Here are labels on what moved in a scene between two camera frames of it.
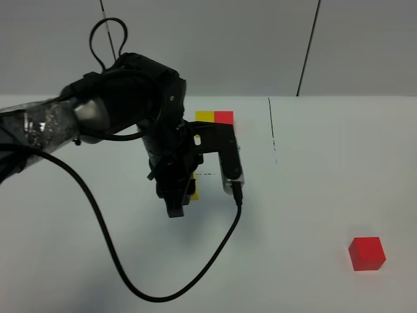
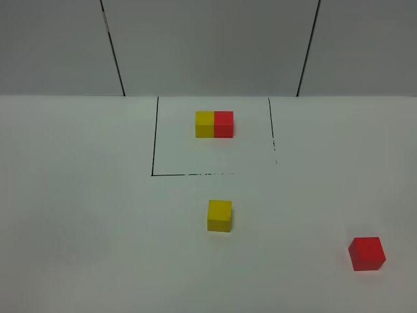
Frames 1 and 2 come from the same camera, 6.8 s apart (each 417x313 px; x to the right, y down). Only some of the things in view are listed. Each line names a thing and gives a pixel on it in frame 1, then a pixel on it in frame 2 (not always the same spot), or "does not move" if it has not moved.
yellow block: x=195 y=195 -> x=219 y=216
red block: x=367 y=253 does not move
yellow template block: x=204 y=116 does not move
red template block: x=224 y=117 does not move
